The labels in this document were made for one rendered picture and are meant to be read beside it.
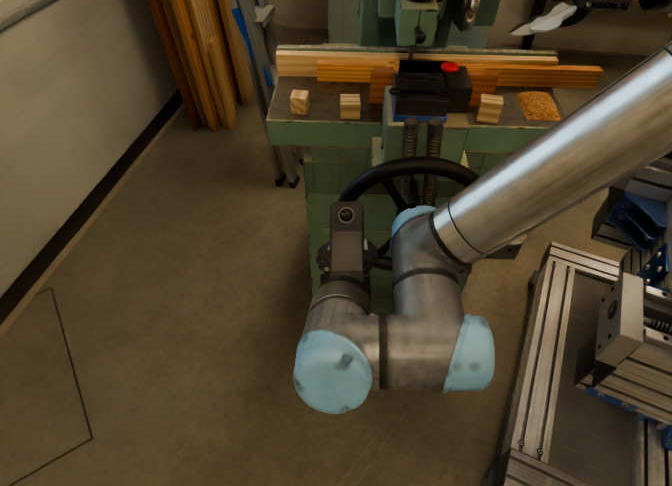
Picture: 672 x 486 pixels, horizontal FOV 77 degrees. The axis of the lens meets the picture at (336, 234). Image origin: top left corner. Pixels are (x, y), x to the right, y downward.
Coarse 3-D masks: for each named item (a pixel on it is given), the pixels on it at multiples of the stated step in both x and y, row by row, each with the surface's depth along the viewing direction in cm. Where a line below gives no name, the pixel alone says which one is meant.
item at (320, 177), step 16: (304, 160) 91; (304, 176) 93; (320, 176) 93; (336, 176) 93; (352, 176) 93; (480, 176) 91; (320, 192) 97; (336, 192) 96; (368, 192) 96; (384, 192) 96; (448, 192) 95
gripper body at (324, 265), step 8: (328, 256) 61; (368, 256) 60; (320, 264) 60; (328, 264) 59; (368, 264) 59; (328, 272) 59; (368, 272) 60; (320, 280) 59; (328, 280) 53; (336, 280) 52; (344, 280) 52; (352, 280) 53; (368, 280) 59; (368, 288) 59; (368, 296) 53
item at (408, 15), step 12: (396, 0) 88; (408, 0) 80; (432, 0) 80; (396, 12) 87; (408, 12) 78; (420, 12) 78; (432, 12) 78; (396, 24) 86; (408, 24) 79; (420, 24) 79; (432, 24) 79; (408, 36) 81; (432, 36) 81
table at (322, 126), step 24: (288, 96) 89; (312, 96) 89; (336, 96) 89; (360, 96) 89; (504, 96) 89; (552, 96) 89; (288, 120) 83; (312, 120) 83; (336, 120) 83; (360, 120) 83; (504, 120) 83; (528, 120) 83; (552, 120) 83; (288, 144) 87; (312, 144) 87; (336, 144) 86; (360, 144) 86; (480, 144) 85; (504, 144) 84
